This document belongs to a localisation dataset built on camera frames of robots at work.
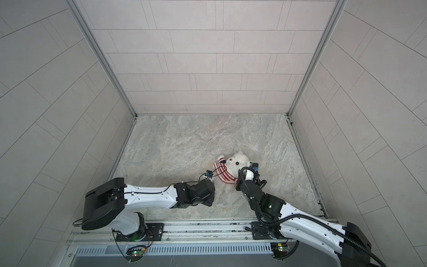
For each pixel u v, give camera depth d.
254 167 0.65
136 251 0.65
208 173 0.74
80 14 0.73
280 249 0.68
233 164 0.77
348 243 0.43
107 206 0.42
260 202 0.58
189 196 0.60
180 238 0.71
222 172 0.80
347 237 0.42
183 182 0.64
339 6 0.70
